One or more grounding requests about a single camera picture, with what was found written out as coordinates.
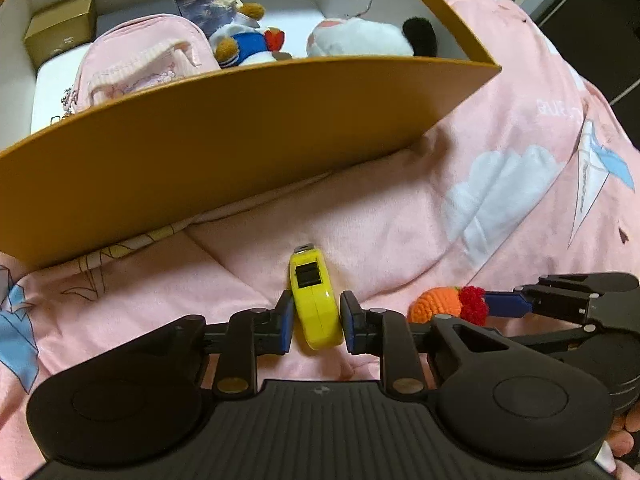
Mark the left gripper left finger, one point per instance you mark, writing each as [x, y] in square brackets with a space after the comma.
[247, 335]

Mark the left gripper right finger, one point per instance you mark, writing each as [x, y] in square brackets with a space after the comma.
[385, 334]

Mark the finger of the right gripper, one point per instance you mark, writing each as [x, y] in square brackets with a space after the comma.
[507, 304]

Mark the orange crochet carrot toy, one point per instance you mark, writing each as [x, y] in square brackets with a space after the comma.
[467, 303]

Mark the yellow tape measure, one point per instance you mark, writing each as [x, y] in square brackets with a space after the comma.
[314, 298]

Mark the Donald Duck plush toy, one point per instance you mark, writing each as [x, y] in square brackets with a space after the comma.
[245, 42]

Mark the pink striped white plush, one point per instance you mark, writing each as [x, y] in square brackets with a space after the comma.
[356, 36]

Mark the pink zip pouch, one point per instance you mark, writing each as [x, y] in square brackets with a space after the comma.
[174, 49]

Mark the gold gift box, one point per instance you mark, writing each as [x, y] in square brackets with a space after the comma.
[58, 28]

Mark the white glasses case box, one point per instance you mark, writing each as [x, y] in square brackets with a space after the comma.
[79, 66]

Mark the smartphone with photo case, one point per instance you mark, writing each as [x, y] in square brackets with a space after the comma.
[209, 15]

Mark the person's right hand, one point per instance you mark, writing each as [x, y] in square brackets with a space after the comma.
[619, 442]

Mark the pink cloud print duvet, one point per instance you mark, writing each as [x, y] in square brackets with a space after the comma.
[532, 175]

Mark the orange cardboard storage box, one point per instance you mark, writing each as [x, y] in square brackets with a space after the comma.
[166, 154]

